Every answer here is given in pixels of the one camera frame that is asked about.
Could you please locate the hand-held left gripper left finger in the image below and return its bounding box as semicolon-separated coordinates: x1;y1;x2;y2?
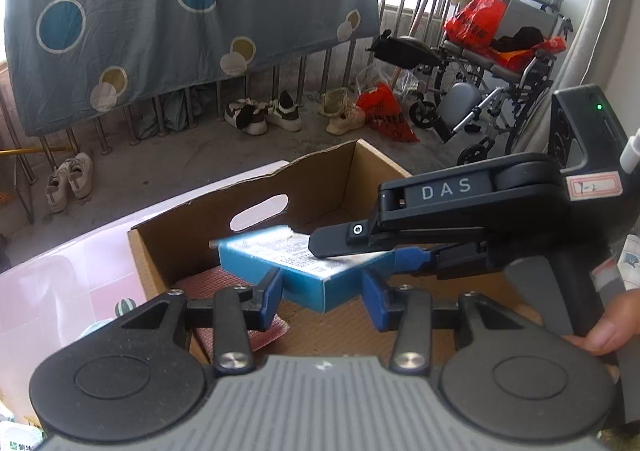
120;267;284;376

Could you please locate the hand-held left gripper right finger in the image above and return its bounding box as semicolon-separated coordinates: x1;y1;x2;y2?
361;268;543;376

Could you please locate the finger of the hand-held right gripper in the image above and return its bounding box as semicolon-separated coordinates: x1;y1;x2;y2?
307;220;401;259
391;241;503;280

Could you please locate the blue carton with white label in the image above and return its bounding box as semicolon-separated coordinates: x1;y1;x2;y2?
209;224;398;316

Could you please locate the brown cardboard box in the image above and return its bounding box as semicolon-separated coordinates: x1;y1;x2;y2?
127;138;551;367

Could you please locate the person's right hand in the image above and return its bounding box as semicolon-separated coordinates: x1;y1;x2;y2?
565;287;640;379

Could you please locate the red patterned cloth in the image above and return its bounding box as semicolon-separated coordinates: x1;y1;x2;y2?
172;267;291;352

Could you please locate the beige knit sneaker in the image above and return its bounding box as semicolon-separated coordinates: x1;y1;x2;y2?
326;104;368;136
319;87;351;118

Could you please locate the crumpled red plastic bag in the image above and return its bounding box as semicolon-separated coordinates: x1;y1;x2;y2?
356;82;421;143

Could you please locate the black and white sneaker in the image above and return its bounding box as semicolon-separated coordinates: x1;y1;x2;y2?
265;90;303;133
224;98;269;135

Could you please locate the flat red plastic bag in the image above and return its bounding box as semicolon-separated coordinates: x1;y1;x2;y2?
492;36;568;72

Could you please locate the clear plastic bag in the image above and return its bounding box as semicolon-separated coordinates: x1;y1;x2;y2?
356;64;421;97

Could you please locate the metal railing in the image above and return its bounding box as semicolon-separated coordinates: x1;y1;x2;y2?
0;0;453;227

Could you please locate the black garment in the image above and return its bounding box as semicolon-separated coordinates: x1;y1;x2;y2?
490;26;546;53

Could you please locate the white curtain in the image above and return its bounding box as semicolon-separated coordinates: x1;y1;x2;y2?
515;0;640;157

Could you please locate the black padded seat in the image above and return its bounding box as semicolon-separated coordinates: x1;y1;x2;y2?
367;28;443;69

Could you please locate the silver wheelchair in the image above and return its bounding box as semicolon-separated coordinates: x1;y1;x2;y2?
367;0;576;167

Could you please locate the large red plastic bag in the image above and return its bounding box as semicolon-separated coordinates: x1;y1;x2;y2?
444;0;507;49

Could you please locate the grey hanging cloth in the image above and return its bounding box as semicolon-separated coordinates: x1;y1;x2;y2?
135;86;206;139

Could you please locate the yellow pole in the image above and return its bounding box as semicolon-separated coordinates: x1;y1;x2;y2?
0;145;68;158

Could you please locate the blue blanket with circles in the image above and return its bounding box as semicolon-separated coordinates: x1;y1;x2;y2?
4;0;381;137

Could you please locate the white green printed packet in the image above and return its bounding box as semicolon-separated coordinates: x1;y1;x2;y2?
0;418;43;451

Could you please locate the white cable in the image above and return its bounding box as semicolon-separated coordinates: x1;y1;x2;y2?
619;128;640;174

